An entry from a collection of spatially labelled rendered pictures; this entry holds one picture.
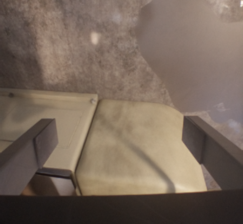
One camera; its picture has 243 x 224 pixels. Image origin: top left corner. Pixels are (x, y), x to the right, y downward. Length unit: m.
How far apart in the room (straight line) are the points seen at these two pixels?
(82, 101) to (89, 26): 0.52
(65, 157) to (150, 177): 0.44
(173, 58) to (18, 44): 0.97
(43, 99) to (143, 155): 0.84
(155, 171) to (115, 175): 0.19
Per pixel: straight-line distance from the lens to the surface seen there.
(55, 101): 1.32
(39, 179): 1.00
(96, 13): 1.01
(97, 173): 0.88
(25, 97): 1.46
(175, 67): 1.10
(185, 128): 0.17
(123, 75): 1.12
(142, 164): 0.90
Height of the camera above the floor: 0.97
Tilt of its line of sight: 51 degrees down
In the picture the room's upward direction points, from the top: 170 degrees counter-clockwise
